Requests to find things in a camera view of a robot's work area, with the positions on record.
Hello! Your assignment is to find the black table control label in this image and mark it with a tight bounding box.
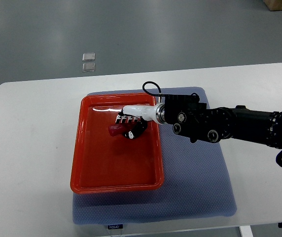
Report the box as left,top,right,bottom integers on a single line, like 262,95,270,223
107,224,123,230

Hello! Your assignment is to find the red pepper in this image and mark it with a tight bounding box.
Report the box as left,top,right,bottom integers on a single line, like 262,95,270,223
108,123,131,137

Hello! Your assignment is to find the red plastic tray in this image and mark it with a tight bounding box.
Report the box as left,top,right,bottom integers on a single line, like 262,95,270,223
70,93,164,195

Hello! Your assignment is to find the white table leg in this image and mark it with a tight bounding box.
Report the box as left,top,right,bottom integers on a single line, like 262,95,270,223
239,226,254,237

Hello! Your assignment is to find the blue-grey textured mat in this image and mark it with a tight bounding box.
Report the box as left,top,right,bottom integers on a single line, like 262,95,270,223
72,90,237,225

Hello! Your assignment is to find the upper silver floor plate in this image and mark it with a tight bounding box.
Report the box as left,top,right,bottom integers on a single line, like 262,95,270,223
82,52,95,62

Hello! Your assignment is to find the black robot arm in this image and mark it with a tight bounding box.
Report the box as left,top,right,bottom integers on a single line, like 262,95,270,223
108,91,282,167

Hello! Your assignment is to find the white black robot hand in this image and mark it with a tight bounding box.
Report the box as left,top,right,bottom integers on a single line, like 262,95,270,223
115,105,161,139

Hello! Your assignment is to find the cardboard box corner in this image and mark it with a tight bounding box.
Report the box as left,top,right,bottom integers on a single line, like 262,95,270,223
263,0,282,11

